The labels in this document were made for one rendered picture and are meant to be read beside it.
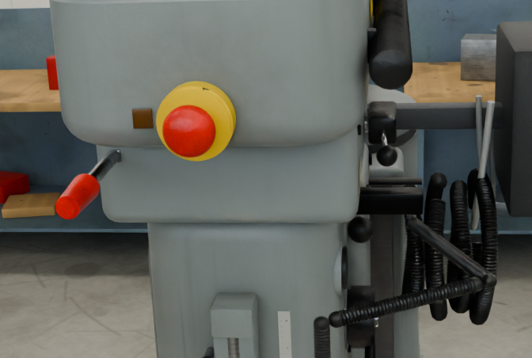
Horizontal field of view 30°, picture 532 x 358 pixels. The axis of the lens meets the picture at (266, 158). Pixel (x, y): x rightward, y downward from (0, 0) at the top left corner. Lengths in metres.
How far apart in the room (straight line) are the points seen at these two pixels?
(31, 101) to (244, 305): 3.89
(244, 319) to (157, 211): 0.13
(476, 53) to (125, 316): 2.01
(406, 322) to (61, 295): 3.43
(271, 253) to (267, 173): 0.10
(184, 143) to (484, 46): 4.04
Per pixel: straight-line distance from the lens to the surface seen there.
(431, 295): 0.88
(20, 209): 5.19
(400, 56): 0.79
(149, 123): 0.79
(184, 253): 0.97
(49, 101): 4.76
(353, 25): 0.79
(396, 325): 1.50
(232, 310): 0.94
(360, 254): 1.16
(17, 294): 4.90
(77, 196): 0.79
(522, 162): 1.23
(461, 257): 0.96
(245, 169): 0.89
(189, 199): 0.91
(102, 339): 4.36
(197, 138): 0.74
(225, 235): 0.95
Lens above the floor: 1.96
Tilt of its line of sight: 17 degrees down
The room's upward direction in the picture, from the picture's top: 3 degrees counter-clockwise
